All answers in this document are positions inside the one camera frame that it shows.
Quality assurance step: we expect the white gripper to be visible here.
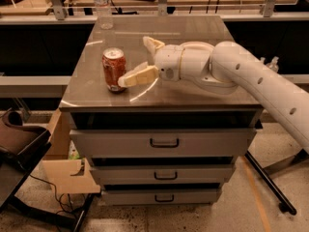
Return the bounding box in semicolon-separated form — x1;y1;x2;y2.
118;36;183;88

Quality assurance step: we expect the red coke can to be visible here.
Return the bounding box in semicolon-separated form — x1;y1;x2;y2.
102;47;126;93

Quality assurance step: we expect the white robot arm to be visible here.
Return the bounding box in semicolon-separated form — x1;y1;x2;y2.
118;37;309;151

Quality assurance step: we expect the clear plastic water bottle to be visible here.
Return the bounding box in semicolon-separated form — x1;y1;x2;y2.
94;0;113;30

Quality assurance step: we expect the right clear sanitizer bottle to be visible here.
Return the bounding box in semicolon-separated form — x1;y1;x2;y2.
267;57;279;73

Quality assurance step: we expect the grey drawer cabinet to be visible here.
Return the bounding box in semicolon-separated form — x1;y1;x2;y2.
60;15;262;194

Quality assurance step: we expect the top grey drawer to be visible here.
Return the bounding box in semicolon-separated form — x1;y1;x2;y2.
70;129;256;159

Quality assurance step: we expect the grey drawer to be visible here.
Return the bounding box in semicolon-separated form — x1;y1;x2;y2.
102;188;221;206
91;164;235;186
70;129;256;159

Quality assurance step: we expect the middle grey drawer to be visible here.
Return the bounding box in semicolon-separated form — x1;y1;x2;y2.
91;164;235;186

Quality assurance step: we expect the bottom grey drawer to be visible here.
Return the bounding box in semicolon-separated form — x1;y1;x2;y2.
102;188;221;206

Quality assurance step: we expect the open cardboard box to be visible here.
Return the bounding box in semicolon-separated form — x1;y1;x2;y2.
42;109;100;194

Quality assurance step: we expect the dark brown chair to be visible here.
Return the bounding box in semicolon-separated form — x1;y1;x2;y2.
0;109;51;211

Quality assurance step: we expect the black floor cable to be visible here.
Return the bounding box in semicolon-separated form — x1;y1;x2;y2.
29;173;85;232

